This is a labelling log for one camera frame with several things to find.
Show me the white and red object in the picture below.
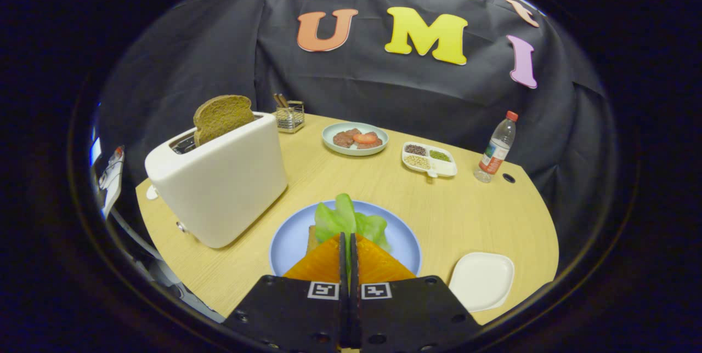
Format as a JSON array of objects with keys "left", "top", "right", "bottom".
[{"left": 98, "top": 146, "right": 126, "bottom": 219}]

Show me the white toaster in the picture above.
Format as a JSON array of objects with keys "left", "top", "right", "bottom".
[{"left": 144, "top": 112, "right": 288, "bottom": 249}]

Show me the green lettuce leaf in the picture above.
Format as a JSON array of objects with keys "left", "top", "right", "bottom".
[{"left": 314, "top": 193, "right": 391, "bottom": 252}]

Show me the brown toast bread slice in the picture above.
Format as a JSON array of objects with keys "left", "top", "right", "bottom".
[{"left": 193, "top": 95, "right": 256, "bottom": 148}]

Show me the blue round plate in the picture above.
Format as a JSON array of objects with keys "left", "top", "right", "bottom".
[{"left": 269, "top": 200, "right": 422, "bottom": 277}]

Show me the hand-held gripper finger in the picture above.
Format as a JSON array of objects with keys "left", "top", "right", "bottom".
[
  {"left": 350, "top": 232, "right": 483, "bottom": 351},
  {"left": 222, "top": 232, "right": 352, "bottom": 351}
]

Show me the white square plate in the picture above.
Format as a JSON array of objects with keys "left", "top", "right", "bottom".
[{"left": 449, "top": 252, "right": 515, "bottom": 312}]

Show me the pale green round plate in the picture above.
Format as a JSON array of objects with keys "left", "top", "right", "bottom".
[{"left": 321, "top": 122, "right": 389, "bottom": 157}]

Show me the white divided seed dish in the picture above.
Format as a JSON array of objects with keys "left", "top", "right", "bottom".
[{"left": 401, "top": 141, "right": 458, "bottom": 178}]

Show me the wire basket with sticks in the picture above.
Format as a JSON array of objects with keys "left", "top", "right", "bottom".
[{"left": 273, "top": 93, "right": 305, "bottom": 134}]

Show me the clear bottle with red cap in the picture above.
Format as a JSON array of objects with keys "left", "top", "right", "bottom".
[{"left": 474, "top": 111, "right": 519, "bottom": 184}]

